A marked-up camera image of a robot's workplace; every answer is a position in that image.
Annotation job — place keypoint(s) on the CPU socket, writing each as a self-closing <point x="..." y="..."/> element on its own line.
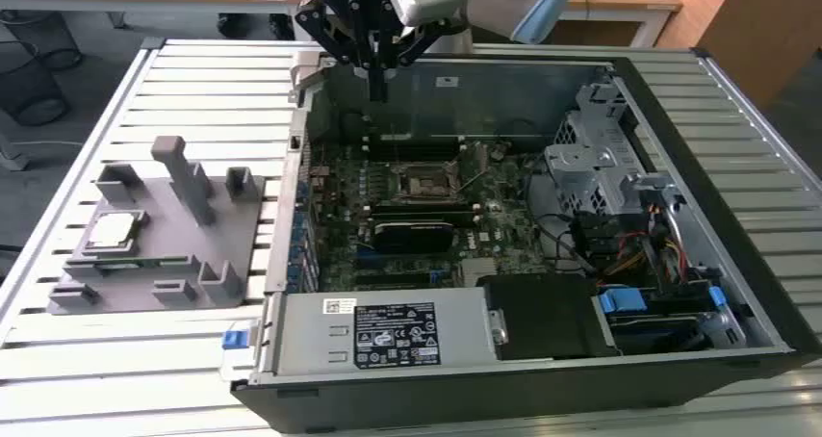
<point x="423" y="187"/>

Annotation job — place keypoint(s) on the blue case latch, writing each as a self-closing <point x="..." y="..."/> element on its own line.
<point x="233" y="341"/>

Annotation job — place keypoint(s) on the RAM slot with white clips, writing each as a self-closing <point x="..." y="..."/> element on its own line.
<point x="417" y="147"/>
<point x="417" y="208"/>
<point x="417" y="219"/>
<point x="417" y="138"/>

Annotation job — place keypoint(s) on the black graphics card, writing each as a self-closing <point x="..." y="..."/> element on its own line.
<point x="411" y="239"/>

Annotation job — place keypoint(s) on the black expansion slot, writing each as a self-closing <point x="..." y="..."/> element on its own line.
<point x="391" y="279"/>

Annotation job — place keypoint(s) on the silver metal drive cage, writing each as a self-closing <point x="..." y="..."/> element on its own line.
<point x="578" y="160"/>

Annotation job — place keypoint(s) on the small silver heatsink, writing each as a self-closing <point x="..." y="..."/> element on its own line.
<point x="477" y="269"/>

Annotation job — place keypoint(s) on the grey plastic parts rack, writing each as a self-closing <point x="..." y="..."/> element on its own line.
<point x="240" y="244"/>

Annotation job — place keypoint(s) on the hard disk in blue carrier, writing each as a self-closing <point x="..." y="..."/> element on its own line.
<point x="623" y="302"/>

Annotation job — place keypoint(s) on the silver power supply with label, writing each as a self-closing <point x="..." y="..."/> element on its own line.
<point x="301" y="331"/>

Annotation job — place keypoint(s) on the green RAM stick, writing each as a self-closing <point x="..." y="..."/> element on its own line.
<point x="148" y="263"/>

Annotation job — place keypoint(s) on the blue expansion slot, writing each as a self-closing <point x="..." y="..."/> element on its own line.
<point x="363" y="250"/>

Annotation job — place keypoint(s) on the white desk foot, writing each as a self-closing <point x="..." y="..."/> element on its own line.
<point x="12" y="158"/>

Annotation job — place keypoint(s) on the thin metal locking lever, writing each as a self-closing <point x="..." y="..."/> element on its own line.
<point x="397" y="150"/>

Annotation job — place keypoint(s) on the blue plastic clip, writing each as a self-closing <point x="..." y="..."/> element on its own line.
<point x="716" y="300"/>

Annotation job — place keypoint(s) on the green motherboard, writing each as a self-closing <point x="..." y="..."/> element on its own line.
<point x="507" y="225"/>

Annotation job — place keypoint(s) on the black mesh waste bin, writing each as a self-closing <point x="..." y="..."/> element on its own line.
<point x="60" y="37"/>
<point x="32" y="95"/>

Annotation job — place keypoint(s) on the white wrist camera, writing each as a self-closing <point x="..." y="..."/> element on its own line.
<point x="433" y="1"/>

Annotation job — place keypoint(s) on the silver square CPU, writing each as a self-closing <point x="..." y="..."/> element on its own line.
<point x="115" y="227"/>

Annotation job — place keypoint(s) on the black open PC case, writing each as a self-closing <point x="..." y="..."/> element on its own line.
<point x="449" y="403"/>

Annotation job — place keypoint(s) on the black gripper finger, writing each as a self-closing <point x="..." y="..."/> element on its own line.
<point x="324" y="37"/>
<point x="384" y="83"/>

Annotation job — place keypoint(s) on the wooden cabinet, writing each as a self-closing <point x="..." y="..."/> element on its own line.
<point x="758" y="23"/>

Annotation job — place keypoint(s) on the round coin battery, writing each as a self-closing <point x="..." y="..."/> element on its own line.
<point x="495" y="155"/>

